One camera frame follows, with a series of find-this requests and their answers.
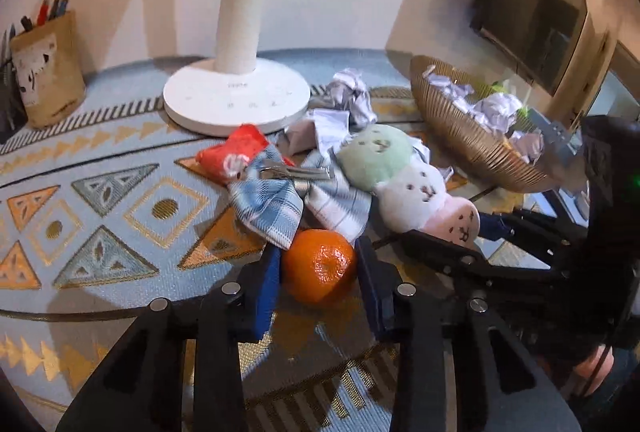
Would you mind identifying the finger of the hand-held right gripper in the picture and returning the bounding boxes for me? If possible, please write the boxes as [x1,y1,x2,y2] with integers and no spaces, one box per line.
[397,229,601,313]
[477,207,596,268]

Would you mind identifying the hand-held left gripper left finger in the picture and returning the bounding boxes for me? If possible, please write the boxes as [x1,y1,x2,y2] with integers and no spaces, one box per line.
[55,245,283,432]

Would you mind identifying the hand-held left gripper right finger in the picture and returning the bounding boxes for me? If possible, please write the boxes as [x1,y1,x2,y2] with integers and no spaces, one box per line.
[354,236,583,432]

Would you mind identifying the orange mandarin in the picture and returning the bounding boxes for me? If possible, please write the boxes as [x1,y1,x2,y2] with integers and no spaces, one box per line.
[281,228,358,305]

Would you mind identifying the woven gold basket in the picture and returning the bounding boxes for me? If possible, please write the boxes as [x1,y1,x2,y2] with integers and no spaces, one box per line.
[410,55,563,194]

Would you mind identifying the pile of papers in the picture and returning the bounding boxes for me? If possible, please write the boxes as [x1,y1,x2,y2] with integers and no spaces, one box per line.
[422,65,546,163]

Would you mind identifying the person's right hand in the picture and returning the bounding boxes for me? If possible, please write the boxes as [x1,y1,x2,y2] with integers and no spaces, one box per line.
[575,344,615,395]

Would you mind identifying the plaid bow hair clip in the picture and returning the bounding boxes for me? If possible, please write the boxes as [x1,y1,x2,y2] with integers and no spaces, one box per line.
[227,147,373,250]

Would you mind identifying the three colour dango plush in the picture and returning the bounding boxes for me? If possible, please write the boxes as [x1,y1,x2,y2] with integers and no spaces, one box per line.
[334,123,482,244]

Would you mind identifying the red snack packet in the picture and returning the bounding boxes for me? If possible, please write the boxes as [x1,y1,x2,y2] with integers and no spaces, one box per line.
[195,123,296,185]

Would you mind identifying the loosely crumpled lined sheet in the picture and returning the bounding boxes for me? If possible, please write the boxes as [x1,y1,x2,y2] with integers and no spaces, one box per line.
[277,108,351,155]

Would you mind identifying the patterned woven mat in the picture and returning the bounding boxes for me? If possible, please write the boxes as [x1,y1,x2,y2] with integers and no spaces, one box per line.
[0,82,591,432]

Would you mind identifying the small crumpled paper ball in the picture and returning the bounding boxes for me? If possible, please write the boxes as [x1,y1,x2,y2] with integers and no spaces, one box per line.
[325,68,378,129]

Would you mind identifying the white desk lamp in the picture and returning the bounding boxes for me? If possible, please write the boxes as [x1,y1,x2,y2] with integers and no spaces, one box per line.
[162,0,312,137]

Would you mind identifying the bamboo pen holder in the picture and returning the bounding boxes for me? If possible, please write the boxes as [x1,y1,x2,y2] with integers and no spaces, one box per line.
[9,10,87,129]

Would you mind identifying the black mesh pen holder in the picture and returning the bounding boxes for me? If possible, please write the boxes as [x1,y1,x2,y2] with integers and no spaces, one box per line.
[0,57,28,145]

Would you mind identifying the bundle of red black pens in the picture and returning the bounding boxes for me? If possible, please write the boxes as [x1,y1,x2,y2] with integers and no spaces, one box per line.
[19,0,71,33]

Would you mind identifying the black wall monitor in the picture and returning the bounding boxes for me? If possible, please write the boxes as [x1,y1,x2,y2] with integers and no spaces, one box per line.
[470,0,588,97]

